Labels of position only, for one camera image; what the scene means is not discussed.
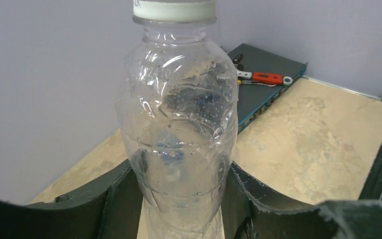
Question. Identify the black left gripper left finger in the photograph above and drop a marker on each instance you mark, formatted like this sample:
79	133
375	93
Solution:
107	207

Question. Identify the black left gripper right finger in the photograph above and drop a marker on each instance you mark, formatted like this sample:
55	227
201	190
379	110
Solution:
253	210

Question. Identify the clear bottle blue cap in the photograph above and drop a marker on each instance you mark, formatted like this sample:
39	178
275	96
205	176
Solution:
178	120

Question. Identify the red adjustable wrench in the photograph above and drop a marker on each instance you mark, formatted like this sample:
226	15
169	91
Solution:
259	78

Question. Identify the dark network switch box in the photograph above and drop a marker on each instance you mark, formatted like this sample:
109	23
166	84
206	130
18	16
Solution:
255	99

